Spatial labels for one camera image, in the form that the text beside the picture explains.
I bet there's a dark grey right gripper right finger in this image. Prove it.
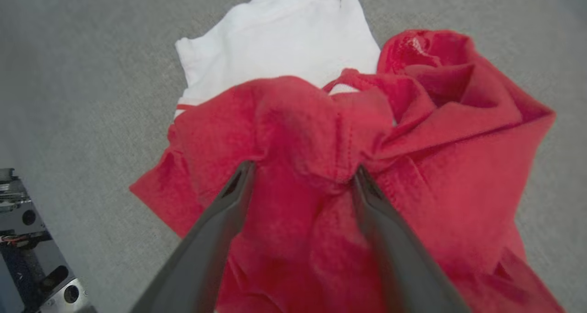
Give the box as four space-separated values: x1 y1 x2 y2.
352 165 472 313

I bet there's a red and white Bulls jersey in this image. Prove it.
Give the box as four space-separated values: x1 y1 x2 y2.
129 0 565 313

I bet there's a grey fabric sofa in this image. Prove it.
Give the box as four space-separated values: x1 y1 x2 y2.
0 0 587 313

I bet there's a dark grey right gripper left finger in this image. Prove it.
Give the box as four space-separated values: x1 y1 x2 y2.
131 161 256 313

